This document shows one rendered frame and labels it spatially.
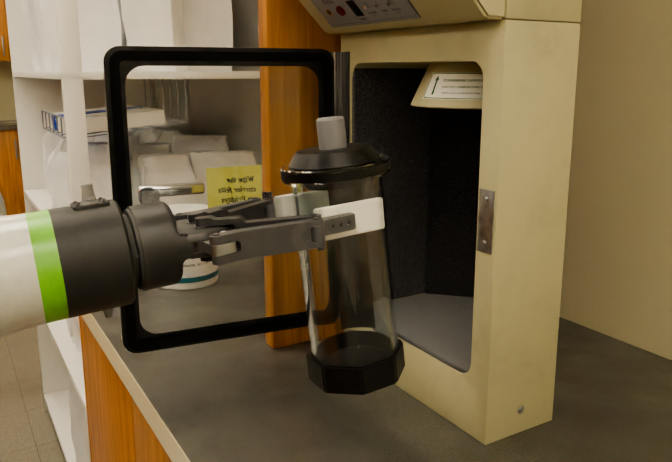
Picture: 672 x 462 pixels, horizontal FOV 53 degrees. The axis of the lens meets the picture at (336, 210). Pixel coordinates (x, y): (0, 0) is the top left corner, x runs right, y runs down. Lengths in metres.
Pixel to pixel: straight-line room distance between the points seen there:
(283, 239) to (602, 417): 0.51
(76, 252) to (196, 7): 1.51
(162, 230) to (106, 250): 0.05
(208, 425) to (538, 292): 0.42
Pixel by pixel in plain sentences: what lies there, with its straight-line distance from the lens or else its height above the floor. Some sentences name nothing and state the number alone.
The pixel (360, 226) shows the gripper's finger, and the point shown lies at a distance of 0.62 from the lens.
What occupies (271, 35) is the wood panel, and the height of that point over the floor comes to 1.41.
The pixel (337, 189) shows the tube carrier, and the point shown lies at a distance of 0.62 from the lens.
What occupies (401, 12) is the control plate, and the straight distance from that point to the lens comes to 0.78.
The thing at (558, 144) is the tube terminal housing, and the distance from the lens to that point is 0.78.
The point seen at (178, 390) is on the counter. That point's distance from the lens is 0.95.
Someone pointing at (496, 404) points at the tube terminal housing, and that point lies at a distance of 0.81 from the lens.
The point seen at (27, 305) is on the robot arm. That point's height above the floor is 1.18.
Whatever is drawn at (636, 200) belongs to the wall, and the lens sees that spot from 1.15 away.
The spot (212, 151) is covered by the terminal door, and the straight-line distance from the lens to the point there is 0.90.
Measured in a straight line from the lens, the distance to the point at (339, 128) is 0.65.
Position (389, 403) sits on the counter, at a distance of 0.90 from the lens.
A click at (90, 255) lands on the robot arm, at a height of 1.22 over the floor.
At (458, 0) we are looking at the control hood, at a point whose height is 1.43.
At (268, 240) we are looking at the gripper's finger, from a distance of 0.56.
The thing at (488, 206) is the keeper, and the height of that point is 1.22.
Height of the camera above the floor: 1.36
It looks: 12 degrees down
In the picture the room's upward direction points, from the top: straight up
